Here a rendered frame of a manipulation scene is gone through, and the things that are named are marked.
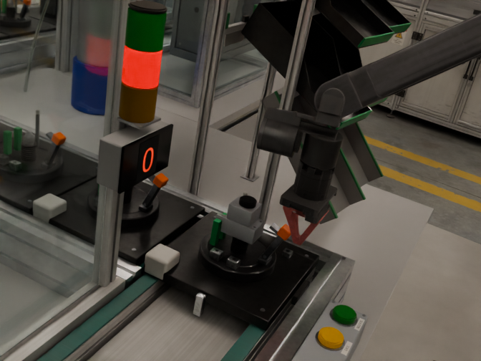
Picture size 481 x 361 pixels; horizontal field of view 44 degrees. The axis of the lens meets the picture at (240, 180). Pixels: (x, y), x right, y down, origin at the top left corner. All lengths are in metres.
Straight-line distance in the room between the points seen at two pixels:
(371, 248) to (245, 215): 0.51
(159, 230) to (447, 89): 4.15
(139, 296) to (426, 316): 0.60
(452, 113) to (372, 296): 3.91
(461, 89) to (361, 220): 3.58
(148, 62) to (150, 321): 0.43
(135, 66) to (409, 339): 0.74
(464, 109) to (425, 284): 3.78
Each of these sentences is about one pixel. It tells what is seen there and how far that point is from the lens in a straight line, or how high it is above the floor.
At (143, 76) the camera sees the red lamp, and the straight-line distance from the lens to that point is 0.81.
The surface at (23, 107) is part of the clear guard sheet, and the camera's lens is 0.73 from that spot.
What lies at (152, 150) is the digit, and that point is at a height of 1.22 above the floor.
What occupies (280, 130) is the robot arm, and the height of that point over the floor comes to 1.25.
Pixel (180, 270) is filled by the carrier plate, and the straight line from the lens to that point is 1.05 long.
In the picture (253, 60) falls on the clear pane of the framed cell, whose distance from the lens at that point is 2.42.
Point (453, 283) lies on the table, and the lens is 1.45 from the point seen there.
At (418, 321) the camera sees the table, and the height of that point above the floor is 0.86.
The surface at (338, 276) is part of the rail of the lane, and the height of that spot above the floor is 0.96.
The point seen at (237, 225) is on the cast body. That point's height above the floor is 1.05.
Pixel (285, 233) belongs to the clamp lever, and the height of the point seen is 1.06.
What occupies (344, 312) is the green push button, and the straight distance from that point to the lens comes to 1.04.
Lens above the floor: 1.58
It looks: 27 degrees down
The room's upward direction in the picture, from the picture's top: 11 degrees clockwise
